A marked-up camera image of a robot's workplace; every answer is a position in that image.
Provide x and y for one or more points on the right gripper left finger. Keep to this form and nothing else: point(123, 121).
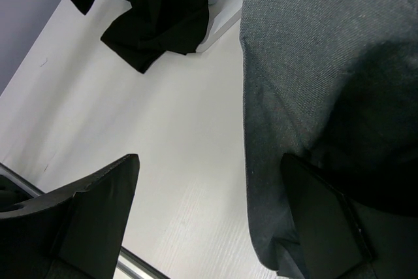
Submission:
point(72, 217)

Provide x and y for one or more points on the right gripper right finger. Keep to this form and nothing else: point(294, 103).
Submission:
point(331, 239)

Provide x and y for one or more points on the black shirt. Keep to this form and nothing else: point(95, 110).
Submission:
point(152, 27)
point(368, 147)

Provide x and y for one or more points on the black shirt on wooden hanger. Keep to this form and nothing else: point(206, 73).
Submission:
point(368, 147)

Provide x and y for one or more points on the grey shirt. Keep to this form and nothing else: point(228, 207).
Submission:
point(297, 58)

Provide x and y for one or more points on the metal clothes rack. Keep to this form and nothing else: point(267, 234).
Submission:
point(222, 18)

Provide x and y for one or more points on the aluminium mounting rail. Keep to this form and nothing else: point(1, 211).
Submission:
point(81, 226)

